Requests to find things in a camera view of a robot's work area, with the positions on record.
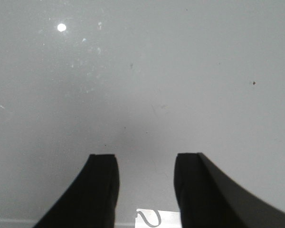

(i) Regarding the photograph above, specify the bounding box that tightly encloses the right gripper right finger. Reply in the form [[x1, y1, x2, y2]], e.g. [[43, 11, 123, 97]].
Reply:
[[174, 153, 285, 228]]

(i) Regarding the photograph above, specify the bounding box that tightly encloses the white paper label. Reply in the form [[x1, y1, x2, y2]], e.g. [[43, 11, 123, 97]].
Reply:
[[134, 209, 182, 228]]

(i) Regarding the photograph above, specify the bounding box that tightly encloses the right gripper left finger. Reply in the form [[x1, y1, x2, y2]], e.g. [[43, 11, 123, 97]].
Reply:
[[35, 154, 120, 228]]

